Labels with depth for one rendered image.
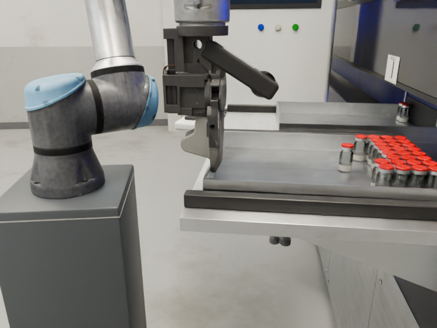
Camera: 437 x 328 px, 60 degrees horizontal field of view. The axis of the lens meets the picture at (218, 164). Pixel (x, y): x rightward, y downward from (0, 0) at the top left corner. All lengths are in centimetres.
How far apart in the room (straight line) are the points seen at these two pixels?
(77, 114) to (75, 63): 382
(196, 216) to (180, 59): 21
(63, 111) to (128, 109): 13
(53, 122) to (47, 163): 9
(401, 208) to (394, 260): 13
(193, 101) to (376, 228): 29
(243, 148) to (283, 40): 72
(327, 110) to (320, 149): 35
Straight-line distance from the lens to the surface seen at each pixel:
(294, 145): 78
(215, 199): 52
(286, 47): 143
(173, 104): 54
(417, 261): 66
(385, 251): 64
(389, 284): 97
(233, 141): 78
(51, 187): 83
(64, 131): 80
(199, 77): 52
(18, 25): 477
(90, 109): 81
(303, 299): 179
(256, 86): 53
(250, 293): 179
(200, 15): 52
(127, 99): 83
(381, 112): 115
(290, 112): 111
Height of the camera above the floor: 112
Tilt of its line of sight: 20 degrees down
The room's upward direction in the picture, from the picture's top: straight up
